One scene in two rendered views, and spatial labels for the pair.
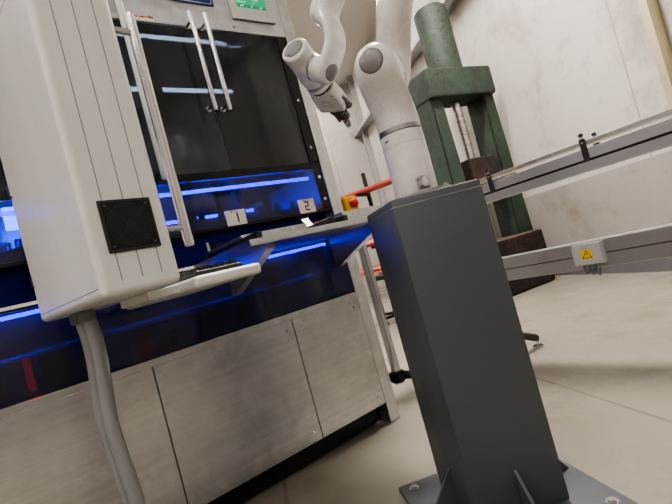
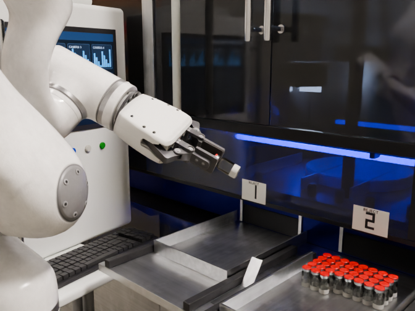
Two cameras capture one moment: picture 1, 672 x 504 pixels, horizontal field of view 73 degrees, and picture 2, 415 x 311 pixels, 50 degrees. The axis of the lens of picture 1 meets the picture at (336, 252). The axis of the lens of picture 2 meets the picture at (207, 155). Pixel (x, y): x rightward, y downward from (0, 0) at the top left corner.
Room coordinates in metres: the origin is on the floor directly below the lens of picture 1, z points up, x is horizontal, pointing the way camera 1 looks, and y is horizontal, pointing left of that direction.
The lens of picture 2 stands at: (1.45, -0.85, 1.38)
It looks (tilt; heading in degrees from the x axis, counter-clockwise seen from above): 12 degrees down; 82
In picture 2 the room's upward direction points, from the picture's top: straight up
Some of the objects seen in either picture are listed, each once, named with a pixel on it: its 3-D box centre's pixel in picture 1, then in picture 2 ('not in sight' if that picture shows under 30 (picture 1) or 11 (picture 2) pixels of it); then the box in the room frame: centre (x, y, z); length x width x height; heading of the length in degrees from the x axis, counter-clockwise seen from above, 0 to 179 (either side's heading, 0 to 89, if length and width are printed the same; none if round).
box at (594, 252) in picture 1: (589, 253); not in sight; (1.97, -1.05, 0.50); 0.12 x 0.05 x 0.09; 38
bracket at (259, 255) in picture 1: (252, 271); not in sight; (1.57, 0.30, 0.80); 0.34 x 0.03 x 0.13; 38
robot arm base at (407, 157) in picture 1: (409, 166); not in sight; (1.27, -0.26, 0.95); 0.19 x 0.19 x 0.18
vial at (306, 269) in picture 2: not in sight; (306, 276); (1.81, 0.05, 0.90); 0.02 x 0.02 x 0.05
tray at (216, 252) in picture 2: (254, 243); (232, 241); (1.68, 0.28, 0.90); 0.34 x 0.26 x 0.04; 38
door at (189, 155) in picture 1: (152, 98); (207, 17); (1.65, 0.50, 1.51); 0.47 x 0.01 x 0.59; 128
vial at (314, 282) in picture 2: not in sight; (315, 279); (1.82, 0.03, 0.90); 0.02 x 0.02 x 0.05
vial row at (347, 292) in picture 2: not in sight; (343, 284); (1.87, 0.00, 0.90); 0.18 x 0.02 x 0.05; 128
